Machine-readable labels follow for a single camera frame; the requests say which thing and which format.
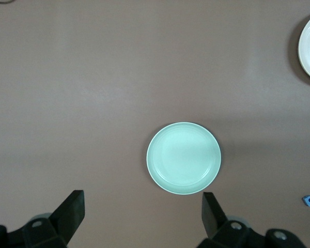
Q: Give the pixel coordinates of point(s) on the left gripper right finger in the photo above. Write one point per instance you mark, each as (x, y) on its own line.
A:
(217, 230)

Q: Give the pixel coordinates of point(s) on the green plate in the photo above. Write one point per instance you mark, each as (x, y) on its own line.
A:
(183, 158)

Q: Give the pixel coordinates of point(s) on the brown table mat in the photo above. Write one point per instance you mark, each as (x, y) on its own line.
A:
(67, 77)

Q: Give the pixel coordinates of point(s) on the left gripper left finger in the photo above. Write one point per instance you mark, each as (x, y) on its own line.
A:
(54, 230)

